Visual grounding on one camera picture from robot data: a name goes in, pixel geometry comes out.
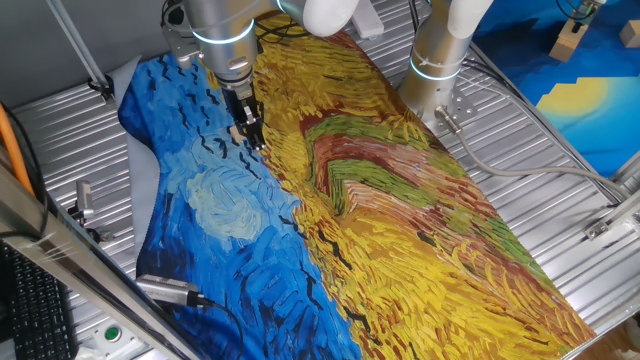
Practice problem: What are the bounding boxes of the blue and yellow backdrop cloth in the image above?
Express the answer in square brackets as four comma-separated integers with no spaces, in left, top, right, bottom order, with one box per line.
[469,0,640,179]

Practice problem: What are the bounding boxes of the white power strip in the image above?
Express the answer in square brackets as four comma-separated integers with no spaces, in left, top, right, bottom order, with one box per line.
[349,0,386,40]

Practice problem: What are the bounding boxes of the silver camera with black plug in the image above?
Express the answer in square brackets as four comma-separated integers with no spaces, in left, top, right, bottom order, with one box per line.
[134,273,214,308]

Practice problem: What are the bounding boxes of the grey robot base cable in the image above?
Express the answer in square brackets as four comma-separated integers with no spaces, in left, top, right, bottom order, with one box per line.
[433,104,635,202]

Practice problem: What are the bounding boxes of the orange cable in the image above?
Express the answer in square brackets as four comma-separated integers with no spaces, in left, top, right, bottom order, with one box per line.
[0,102,36,199]

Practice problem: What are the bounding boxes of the slanted metal pole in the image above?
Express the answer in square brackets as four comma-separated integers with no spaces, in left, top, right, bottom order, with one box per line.
[44,0,115,105]

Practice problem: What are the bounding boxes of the wooden cube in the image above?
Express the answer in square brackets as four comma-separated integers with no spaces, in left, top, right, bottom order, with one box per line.
[618,19,640,49]

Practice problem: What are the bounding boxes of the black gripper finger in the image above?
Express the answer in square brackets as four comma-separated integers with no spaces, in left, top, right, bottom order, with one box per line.
[249,115,267,152]
[244,98,264,122]

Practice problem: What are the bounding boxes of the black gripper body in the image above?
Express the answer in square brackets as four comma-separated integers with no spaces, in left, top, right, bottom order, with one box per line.
[222,84,255,129]

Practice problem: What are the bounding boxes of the aluminium frame bar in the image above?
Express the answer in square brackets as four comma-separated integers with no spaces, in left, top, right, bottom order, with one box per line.
[0,164,202,360]

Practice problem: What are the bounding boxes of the grey box with green button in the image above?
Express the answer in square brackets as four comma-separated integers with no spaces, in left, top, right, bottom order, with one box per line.
[92,322,147,360]

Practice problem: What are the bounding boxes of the painted wheat field cloth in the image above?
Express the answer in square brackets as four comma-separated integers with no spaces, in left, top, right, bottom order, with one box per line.
[107,9,599,360]

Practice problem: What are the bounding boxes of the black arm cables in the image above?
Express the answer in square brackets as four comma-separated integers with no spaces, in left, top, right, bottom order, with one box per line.
[253,13,312,54]

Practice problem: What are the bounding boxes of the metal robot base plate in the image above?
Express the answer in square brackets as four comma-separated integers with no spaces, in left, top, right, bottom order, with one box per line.
[424,88,479,137]

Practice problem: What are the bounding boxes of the aluminium rail with bracket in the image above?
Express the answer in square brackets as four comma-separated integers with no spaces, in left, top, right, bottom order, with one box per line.
[582,149,640,242]

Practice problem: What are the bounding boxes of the tall wooden block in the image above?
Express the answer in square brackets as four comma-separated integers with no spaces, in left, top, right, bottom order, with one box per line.
[548,19,590,64]

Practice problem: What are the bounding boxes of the black keyboard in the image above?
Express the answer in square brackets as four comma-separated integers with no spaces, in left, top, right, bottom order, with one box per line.
[0,239,81,360]

